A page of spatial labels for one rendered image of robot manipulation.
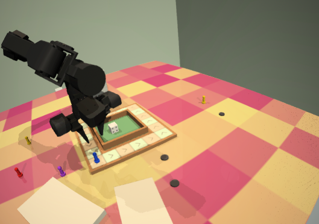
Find red pawn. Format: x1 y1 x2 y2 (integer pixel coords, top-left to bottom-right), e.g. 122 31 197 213
14 168 23 177

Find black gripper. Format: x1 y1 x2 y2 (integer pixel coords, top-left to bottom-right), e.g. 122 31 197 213
49 89 122 143

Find blue game pawn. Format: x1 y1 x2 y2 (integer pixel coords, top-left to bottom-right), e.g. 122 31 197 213
92 152 100 163

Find purple game pawn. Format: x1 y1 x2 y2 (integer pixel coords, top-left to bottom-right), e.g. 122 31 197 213
57 166 66 177

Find white die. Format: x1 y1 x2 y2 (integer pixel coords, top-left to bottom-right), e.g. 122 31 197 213
108 122 119 134

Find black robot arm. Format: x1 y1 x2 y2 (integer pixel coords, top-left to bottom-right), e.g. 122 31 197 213
1 30 111 128

